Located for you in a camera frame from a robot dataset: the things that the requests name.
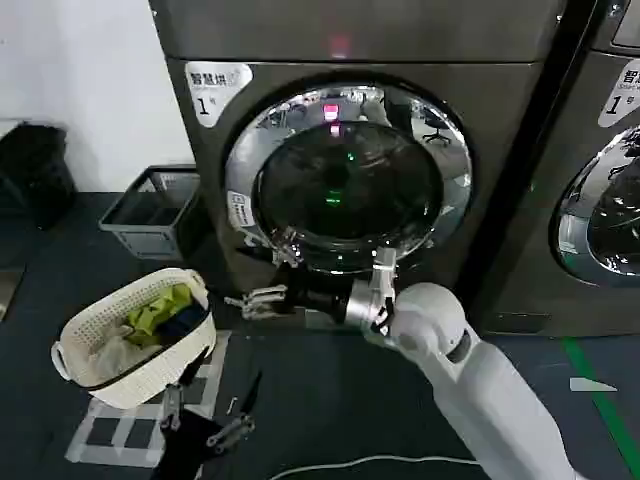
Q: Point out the grey dryer without light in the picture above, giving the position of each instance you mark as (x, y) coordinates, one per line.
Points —
(555, 165)

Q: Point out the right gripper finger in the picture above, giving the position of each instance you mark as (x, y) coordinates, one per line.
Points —
(290, 247)
(260, 302)

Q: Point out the black bin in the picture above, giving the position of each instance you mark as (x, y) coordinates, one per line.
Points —
(35, 175)

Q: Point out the grey dryer with red light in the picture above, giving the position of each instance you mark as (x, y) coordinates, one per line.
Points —
(440, 35)

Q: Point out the grey plastic crate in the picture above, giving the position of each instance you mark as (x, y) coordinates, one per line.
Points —
(150, 235)

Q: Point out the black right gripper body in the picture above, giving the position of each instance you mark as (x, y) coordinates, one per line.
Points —
(315, 297)

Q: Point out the white perforated laundry basket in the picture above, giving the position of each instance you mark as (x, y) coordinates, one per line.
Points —
(150, 372)

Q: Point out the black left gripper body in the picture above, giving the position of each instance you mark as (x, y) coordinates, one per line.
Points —
(190, 450)

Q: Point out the chrome-rimmed round dryer door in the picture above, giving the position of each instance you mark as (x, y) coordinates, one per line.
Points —
(612, 215)

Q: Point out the dark blue garment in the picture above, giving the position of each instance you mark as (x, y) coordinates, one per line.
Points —
(182, 320)

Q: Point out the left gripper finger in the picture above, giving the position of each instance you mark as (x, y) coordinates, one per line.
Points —
(172, 405)
(235, 427)

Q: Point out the round glass dryer door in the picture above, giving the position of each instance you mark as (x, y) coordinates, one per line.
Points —
(350, 185)

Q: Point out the white garment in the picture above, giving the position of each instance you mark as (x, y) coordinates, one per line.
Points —
(107, 357)

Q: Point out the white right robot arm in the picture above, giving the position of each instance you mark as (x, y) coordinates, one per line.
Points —
(475, 390)

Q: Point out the green garment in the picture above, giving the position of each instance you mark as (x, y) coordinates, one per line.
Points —
(145, 320)

